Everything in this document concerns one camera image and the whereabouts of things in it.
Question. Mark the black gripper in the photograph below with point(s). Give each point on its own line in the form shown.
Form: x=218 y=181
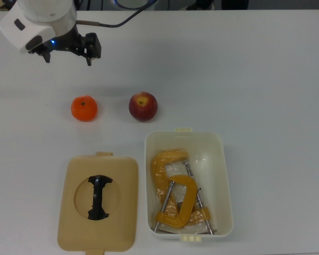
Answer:
x=66 y=42

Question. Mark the red apple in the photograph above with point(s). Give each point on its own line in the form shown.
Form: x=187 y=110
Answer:
x=143 y=107

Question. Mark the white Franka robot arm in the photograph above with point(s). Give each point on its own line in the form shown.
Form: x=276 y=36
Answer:
x=42 y=12

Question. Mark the orange mandarin fruit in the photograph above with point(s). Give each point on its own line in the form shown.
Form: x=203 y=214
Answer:
x=84 y=108

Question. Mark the beige plastic container lid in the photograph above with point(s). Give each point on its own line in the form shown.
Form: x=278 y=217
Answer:
x=69 y=212

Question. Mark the white plastic container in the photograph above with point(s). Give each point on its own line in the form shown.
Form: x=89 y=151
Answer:
x=215 y=164

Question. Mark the orange C-clamp in bag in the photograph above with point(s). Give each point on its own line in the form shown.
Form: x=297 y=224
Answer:
x=159 y=162

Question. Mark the clear plastic bag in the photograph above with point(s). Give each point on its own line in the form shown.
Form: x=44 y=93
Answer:
x=175 y=170

